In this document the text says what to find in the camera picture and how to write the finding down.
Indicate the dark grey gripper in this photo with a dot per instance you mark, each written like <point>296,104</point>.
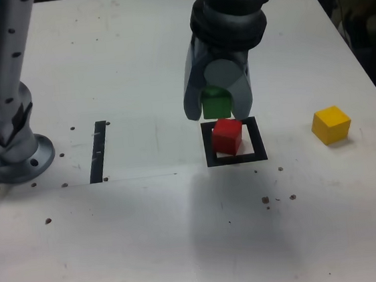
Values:
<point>229,54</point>

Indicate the green cube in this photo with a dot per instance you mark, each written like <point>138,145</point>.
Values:
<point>216,106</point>

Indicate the red cube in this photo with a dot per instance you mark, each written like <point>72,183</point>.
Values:
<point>228,136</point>

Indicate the yellow cube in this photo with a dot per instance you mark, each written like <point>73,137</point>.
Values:
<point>331,126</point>

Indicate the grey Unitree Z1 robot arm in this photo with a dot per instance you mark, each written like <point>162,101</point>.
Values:
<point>5,99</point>

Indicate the black tape square outline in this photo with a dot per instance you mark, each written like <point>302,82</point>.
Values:
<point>258,140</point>

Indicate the black tape strip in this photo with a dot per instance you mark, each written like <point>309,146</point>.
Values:
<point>97,150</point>

